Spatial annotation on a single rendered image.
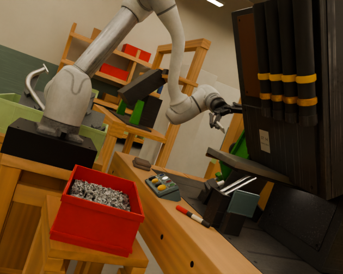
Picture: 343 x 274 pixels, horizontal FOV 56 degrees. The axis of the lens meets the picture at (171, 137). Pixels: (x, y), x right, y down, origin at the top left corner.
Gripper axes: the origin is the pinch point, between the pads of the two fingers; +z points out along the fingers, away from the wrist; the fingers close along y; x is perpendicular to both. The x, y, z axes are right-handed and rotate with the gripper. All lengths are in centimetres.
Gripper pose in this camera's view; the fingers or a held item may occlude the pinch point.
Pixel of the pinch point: (236, 123)
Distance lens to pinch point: 143.4
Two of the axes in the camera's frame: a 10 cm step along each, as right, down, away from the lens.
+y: 9.1, -4.1, 0.7
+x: 3.2, 7.9, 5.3
